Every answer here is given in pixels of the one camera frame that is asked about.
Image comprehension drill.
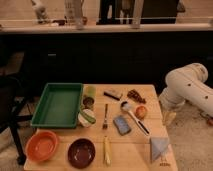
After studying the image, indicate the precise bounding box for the green plastic tray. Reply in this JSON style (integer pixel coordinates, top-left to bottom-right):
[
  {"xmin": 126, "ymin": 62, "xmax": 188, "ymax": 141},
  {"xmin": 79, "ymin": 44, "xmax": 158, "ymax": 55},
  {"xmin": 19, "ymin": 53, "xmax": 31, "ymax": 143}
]
[{"xmin": 31, "ymin": 83, "xmax": 83, "ymax": 129}]

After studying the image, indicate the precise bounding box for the brown chocolate piece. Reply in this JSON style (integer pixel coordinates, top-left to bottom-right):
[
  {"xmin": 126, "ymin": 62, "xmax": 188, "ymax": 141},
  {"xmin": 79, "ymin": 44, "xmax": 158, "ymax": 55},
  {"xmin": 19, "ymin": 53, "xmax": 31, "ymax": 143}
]
[{"xmin": 127, "ymin": 89, "xmax": 146, "ymax": 104}]

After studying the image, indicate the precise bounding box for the black rectangular brush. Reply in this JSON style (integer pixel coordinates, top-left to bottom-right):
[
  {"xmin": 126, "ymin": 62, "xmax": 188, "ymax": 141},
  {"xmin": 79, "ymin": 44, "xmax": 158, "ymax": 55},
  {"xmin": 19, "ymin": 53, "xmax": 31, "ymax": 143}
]
[{"xmin": 104, "ymin": 90, "xmax": 123, "ymax": 101}]

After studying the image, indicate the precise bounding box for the blue folded cloth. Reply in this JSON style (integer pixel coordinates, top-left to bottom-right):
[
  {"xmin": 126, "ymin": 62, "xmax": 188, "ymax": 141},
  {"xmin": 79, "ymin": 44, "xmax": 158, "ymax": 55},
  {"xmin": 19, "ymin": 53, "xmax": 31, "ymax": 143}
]
[{"xmin": 150, "ymin": 137, "xmax": 170, "ymax": 162}]

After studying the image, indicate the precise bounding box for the dark maroon bowl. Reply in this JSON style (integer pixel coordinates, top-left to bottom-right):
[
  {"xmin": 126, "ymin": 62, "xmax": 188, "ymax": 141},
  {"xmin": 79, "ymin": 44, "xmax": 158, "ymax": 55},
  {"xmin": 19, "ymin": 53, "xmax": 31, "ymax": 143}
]
[{"xmin": 67, "ymin": 138, "xmax": 96, "ymax": 169}]

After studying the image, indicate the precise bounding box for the silver fork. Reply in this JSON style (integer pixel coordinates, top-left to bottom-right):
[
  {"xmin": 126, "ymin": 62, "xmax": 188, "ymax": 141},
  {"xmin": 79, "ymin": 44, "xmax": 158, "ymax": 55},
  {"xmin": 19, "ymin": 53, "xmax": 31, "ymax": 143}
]
[{"xmin": 102, "ymin": 104, "xmax": 108, "ymax": 129}]

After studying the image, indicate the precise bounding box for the orange tomato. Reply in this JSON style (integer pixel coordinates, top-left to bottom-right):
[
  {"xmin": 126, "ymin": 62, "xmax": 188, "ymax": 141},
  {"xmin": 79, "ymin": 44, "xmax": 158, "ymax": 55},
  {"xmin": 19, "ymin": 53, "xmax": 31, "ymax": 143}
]
[{"xmin": 135, "ymin": 106, "xmax": 147, "ymax": 120}]

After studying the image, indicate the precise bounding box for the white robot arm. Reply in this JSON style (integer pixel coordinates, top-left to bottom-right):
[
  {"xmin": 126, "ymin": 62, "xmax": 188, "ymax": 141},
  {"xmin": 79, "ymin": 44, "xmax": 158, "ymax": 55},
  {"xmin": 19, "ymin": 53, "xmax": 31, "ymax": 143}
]
[{"xmin": 159, "ymin": 63, "xmax": 213, "ymax": 126}]

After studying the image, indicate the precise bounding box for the yellow corn cob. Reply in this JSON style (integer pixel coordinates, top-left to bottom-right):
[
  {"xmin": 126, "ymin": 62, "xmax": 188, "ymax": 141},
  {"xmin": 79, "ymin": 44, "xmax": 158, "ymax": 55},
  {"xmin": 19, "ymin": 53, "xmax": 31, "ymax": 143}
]
[{"xmin": 104, "ymin": 136, "xmax": 111, "ymax": 166}]

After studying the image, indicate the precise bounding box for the small dark tin can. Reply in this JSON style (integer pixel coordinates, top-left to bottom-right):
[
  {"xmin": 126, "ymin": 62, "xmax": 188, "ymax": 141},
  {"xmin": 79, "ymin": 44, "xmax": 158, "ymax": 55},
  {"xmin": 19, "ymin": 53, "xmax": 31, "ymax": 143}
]
[{"xmin": 83, "ymin": 97, "xmax": 94, "ymax": 109}]

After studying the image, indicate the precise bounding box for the white cup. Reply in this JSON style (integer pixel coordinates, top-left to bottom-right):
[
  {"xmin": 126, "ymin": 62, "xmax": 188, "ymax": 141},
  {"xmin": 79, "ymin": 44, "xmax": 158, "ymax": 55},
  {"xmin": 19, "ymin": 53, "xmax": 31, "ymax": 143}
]
[{"xmin": 78, "ymin": 110, "xmax": 96, "ymax": 127}]

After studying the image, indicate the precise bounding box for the black chair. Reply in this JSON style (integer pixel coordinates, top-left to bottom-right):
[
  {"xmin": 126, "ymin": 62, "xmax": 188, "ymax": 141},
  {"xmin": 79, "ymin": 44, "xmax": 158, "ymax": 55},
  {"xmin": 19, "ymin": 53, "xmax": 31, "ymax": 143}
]
[{"xmin": 0, "ymin": 76, "xmax": 32, "ymax": 165}]

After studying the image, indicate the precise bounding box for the blue sponge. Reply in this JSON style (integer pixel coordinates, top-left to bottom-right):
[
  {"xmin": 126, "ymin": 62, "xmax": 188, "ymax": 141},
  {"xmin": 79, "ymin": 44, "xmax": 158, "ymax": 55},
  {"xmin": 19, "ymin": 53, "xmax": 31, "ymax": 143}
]
[{"xmin": 113, "ymin": 115, "xmax": 131, "ymax": 136}]

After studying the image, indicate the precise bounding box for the orange bowl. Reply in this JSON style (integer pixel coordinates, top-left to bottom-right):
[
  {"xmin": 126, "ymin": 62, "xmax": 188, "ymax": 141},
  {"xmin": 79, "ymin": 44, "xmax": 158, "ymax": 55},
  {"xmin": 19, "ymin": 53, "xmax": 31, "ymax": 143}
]
[{"xmin": 25, "ymin": 131, "xmax": 59, "ymax": 162}]

